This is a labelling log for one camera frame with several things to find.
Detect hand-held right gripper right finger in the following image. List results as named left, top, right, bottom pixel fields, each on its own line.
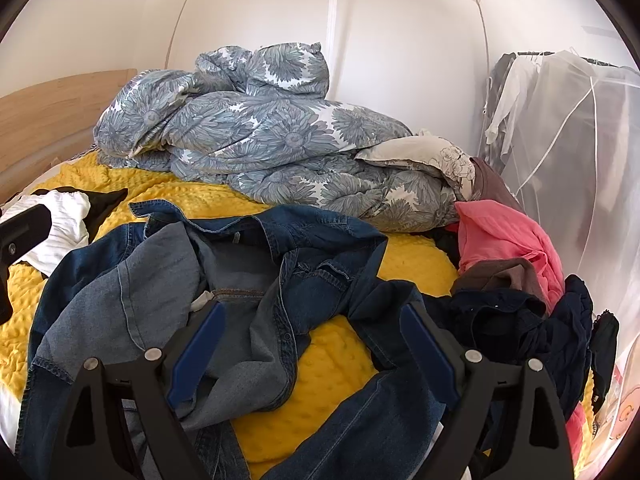
left=400, top=301, right=571, bottom=480

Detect cream floral cloth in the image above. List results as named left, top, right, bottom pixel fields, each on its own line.
left=355, top=130, right=478, bottom=201

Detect grey floral duvet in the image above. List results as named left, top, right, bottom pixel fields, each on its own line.
left=93, top=42, right=476, bottom=233

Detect cartoon printed net curtain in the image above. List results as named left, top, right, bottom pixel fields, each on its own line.
left=595, top=350, right=636, bottom=461

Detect white bed sheet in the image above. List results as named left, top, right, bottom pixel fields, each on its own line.
left=0, top=390, right=28, bottom=466

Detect pink garment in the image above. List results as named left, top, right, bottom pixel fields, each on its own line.
left=455, top=200, right=588, bottom=453

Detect white hanging garment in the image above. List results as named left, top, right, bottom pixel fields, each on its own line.
left=485, top=55, right=541, bottom=148

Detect grey hanging garment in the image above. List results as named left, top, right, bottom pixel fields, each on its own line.
left=482, top=52, right=516, bottom=111

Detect yellow dotted blanket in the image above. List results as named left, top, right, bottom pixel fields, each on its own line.
left=0, top=150, right=596, bottom=480

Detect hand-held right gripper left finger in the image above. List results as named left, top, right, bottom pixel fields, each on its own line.
left=60, top=301, right=227, bottom=480

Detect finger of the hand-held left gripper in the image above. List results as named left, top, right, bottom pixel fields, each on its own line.
left=0, top=205, right=53, bottom=267
left=0, top=266, right=13, bottom=326

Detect brown garment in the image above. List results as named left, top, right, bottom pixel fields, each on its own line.
left=452, top=257, right=548, bottom=311

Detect blue denim shirt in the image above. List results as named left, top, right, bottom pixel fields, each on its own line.
left=17, top=200, right=493, bottom=480

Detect wooden headboard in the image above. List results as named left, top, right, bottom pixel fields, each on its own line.
left=0, top=69, right=138, bottom=201

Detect white mosquito net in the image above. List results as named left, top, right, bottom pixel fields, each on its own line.
left=165, top=0, right=640, bottom=461

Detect black clothes rack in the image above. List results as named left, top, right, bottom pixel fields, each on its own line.
left=515, top=49, right=626, bottom=68

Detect black lace garment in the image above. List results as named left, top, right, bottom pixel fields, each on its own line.
left=590, top=312, right=621, bottom=413

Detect navy garment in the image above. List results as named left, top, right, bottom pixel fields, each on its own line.
left=425, top=275, right=596, bottom=421

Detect mauve garment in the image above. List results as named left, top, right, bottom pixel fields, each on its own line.
left=470, top=156, right=526, bottom=213

